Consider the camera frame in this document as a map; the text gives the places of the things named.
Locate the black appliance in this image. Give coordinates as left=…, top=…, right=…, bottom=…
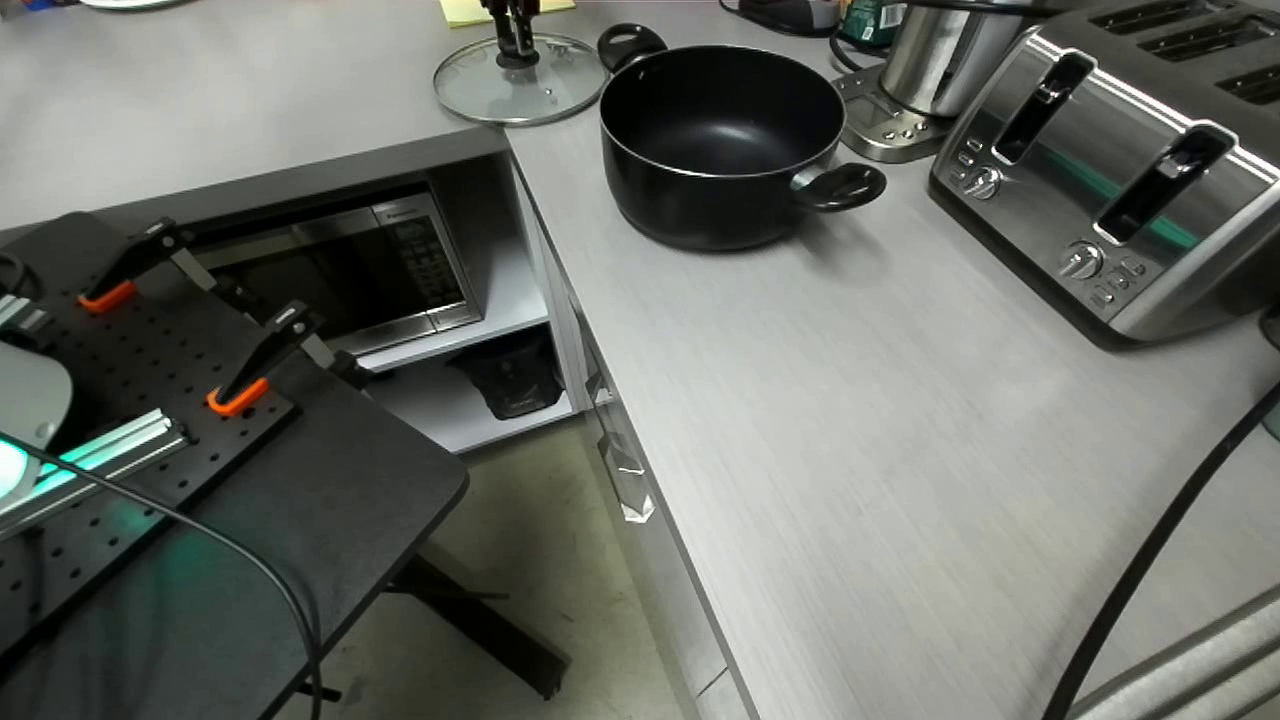
left=716, top=0, right=845, bottom=41

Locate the teal container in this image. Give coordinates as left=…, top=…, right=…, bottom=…
left=837, top=0, right=910, bottom=52

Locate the thin black cable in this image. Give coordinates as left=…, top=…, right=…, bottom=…
left=35, top=447, right=332, bottom=720

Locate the yellow sponge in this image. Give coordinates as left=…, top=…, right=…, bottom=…
left=437, top=0, right=580, bottom=30

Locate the black crumpled bag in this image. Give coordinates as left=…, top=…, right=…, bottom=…
left=460, top=328, right=567, bottom=425

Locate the aluminium profile rail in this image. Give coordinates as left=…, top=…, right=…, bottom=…
left=0, top=404, right=192, bottom=527

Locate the black table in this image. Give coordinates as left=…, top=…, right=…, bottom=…
left=0, top=208, right=573, bottom=720

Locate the thick black cable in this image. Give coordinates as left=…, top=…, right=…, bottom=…
left=1038, top=381, right=1280, bottom=720

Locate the stainless steel kettle base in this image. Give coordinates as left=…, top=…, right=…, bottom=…
left=830, top=62, right=954, bottom=168

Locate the stainless steel four-slot toaster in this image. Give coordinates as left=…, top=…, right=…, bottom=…
left=923, top=0, right=1280, bottom=354

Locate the black cooking pot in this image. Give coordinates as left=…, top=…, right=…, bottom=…
left=592, top=20, right=892, bottom=255

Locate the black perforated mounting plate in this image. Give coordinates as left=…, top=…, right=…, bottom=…
left=0, top=213, right=304, bottom=660

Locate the stainless steel microwave oven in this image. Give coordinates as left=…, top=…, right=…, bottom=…
left=185, top=182, right=493, bottom=381

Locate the black clamp with orange handle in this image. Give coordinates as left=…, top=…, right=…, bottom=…
left=70, top=214, right=261, bottom=321
left=201, top=299, right=363, bottom=425

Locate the glass lid with black knob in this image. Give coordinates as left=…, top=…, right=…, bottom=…
left=429, top=28, right=610, bottom=132

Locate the chrome drawer handle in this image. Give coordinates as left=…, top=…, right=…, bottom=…
left=601, top=437, right=659, bottom=527
left=584, top=369, right=625, bottom=432

